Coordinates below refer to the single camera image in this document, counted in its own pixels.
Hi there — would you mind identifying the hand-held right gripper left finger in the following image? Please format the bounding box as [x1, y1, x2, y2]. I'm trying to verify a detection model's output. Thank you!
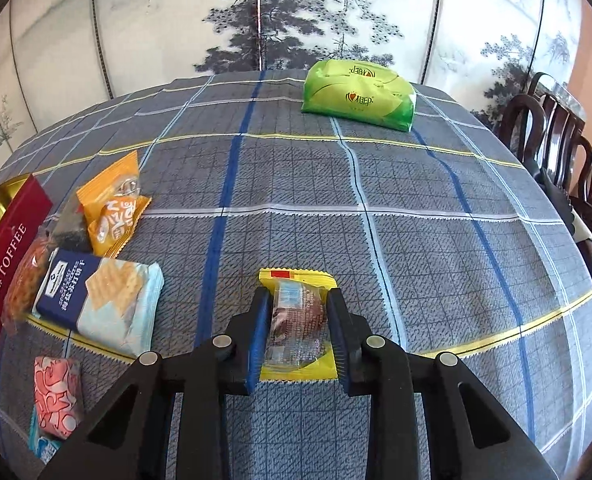
[38, 287, 272, 480]

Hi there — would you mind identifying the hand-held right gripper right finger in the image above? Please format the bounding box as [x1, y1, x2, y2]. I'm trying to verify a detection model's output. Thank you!
[325, 287, 559, 480]

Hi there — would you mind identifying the yellow snack packet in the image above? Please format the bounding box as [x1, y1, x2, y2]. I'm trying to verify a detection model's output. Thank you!
[258, 268, 339, 383]

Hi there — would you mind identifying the blue cracker packet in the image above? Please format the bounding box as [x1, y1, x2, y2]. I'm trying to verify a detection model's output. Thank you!
[32, 249, 164, 356]

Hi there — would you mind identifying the pink patterned snack packet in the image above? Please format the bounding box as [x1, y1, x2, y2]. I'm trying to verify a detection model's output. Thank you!
[33, 355, 83, 441]

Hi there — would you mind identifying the dark snack packet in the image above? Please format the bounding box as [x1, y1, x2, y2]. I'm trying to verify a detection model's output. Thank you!
[46, 195, 94, 256]

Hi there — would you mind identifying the light blue small packet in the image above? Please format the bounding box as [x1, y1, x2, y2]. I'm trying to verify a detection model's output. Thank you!
[28, 407, 64, 463]

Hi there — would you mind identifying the clear orange snack packet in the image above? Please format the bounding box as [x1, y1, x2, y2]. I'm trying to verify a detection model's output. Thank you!
[1, 232, 59, 333]

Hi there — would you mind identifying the red tin box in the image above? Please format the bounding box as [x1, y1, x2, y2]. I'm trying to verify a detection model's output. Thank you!
[0, 174, 54, 386]

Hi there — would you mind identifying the grey plaid tablecloth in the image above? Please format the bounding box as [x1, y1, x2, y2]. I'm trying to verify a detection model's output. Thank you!
[0, 69, 592, 480]

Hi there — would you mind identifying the green tissue pack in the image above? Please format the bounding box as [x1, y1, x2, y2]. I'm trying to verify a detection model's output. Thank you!
[301, 59, 417, 133]

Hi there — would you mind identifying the black and white object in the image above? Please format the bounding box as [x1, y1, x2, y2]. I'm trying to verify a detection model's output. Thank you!
[531, 160, 592, 291]

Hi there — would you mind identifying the painted folding screen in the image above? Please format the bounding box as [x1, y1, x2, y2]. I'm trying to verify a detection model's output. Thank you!
[0, 0, 584, 191]

